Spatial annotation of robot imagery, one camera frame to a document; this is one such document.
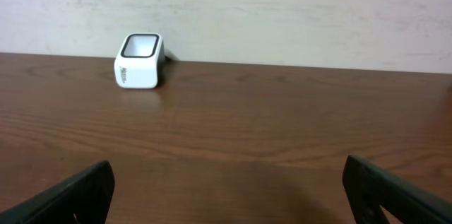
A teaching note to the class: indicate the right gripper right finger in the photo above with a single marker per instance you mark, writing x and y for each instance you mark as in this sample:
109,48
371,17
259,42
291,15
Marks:
371,189

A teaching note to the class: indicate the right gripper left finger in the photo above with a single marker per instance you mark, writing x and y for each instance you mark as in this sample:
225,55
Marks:
82,198

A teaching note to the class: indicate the white barcode scanner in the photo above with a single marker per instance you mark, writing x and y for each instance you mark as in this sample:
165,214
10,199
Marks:
139,63

